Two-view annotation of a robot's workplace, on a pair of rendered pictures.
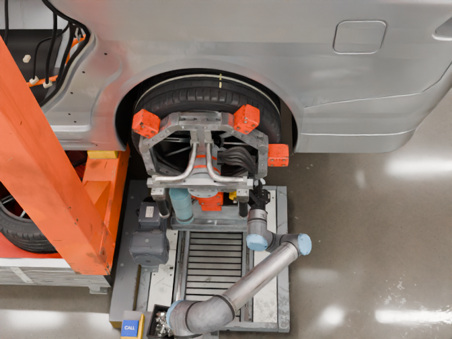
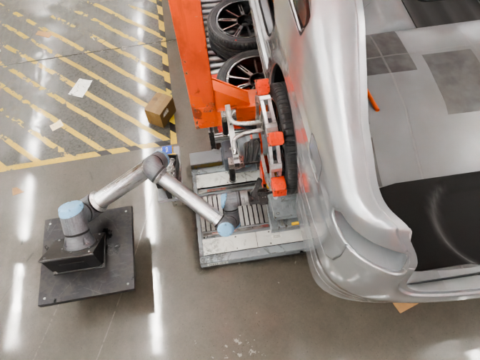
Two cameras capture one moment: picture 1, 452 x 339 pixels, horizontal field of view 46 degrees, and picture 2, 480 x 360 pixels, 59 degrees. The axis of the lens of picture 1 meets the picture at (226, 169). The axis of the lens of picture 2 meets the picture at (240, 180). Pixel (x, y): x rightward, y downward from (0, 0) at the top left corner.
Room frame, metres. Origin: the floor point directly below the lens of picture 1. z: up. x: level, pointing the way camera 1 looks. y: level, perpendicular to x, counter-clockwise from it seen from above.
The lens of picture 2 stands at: (0.82, -1.35, 2.87)
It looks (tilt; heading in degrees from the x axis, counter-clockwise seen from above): 58 degrees down; 80
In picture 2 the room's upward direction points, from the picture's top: 5 degrees counter-clockwise
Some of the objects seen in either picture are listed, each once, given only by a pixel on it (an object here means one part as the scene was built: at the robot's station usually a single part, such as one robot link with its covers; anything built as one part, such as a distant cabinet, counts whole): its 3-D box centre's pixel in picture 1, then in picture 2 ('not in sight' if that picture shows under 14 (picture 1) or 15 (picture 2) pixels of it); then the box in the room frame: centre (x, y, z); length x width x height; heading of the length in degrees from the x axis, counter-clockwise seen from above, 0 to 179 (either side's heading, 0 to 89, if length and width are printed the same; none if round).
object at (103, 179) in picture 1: (99, 176); (251, 96); (1.30, 0.59, 0.69); 0.52 x 0.17 x 0.35; 174
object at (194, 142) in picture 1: (175, 157); (243, 111); (1.15, 0.20, 1.03); 0.19 x 0.18 x 0.11; 174
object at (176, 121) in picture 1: (205, 155); (267, 141); (1.26, 0.08, 0.85); 0.54 x 0.07 x 0.54; 84
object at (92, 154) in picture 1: (103, 144); not in sight; (1.47, 0.57, 0.71); 0.14 x 0.14 x 0.05; 84
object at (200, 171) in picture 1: (204, 169); (255, 143); (1.19, 0.09, 0.85); 0.21 x 0.14 x 0.14; 174
